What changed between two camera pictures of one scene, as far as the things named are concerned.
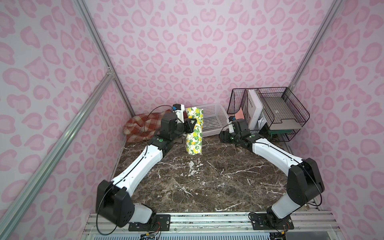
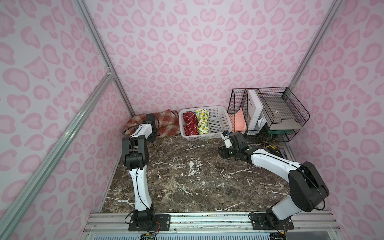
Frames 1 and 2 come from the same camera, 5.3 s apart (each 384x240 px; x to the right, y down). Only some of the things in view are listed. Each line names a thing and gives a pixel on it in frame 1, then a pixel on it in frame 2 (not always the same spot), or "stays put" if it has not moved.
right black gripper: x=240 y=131 → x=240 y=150
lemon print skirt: x=194 y=140 → x=203 y=116
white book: x=254 y=107 stays put
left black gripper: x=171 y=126 → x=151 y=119
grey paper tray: x=284 y=119 stays put
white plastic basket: x=215 y=120 stays put
